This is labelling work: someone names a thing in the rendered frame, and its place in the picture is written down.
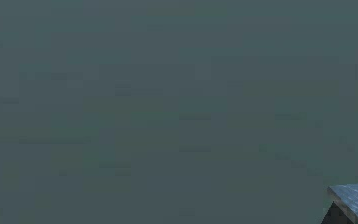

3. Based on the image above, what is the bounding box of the grey blue wooden table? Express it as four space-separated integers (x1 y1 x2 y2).
320 181 358 224

